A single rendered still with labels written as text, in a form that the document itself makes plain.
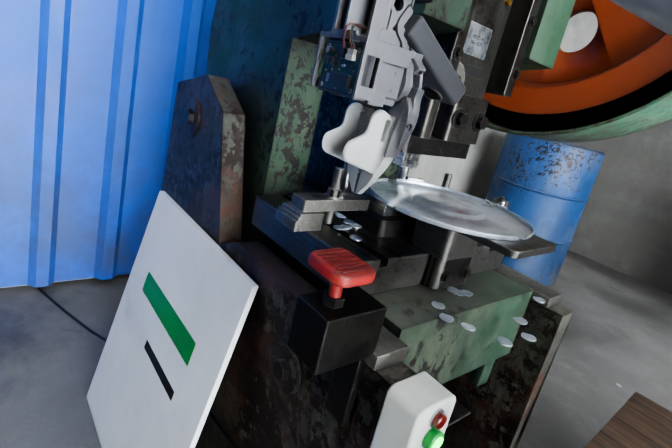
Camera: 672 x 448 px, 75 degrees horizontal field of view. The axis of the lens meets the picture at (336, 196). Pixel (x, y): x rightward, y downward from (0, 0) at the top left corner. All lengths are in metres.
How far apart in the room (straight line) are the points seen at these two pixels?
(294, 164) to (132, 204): 1.05
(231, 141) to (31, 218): 1.04
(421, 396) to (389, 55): 0.38
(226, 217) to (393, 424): 0.53
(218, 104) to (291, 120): 0.15
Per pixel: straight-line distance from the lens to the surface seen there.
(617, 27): 1.13
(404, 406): 0.56
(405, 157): 0.85
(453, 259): 0.79
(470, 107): 0.79
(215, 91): 0.96
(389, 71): 0.42
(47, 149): 1.72
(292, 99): 0.88
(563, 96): 1.09
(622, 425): 1.31
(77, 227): 1.85
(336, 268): 0.48
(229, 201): 0.92
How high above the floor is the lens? 0.95
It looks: 15 degrees down
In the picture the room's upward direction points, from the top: 13 degrees clockwise
